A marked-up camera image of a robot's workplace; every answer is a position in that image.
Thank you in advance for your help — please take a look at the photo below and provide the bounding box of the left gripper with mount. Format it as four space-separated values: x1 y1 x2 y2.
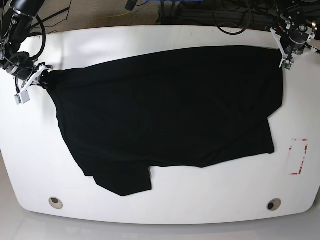
270 28 320 63

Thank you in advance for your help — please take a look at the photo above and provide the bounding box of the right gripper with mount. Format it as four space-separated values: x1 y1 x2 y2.
14 63 53 94

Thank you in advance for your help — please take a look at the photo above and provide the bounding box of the black T-shirt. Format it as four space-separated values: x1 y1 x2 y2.
41 45 283 197

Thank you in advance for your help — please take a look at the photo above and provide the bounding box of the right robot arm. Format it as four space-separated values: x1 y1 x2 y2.
0 0 52 94

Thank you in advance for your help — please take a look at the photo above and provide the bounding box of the red tape rectangle marking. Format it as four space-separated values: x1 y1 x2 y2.
286 138 309 176

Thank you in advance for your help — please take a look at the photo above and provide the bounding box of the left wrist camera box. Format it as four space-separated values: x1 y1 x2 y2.
279 58 294 71

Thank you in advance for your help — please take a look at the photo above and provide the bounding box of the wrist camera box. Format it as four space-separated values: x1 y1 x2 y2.
279 58 294 71
14 91 30 105

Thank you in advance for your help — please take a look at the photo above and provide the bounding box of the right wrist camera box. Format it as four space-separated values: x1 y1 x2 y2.
14 91 30 105

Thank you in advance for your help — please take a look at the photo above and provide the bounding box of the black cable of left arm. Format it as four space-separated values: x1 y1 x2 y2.
212 0 278 36

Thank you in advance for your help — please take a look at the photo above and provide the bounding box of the yellow cable on floor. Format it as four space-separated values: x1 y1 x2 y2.
85 9 131 30

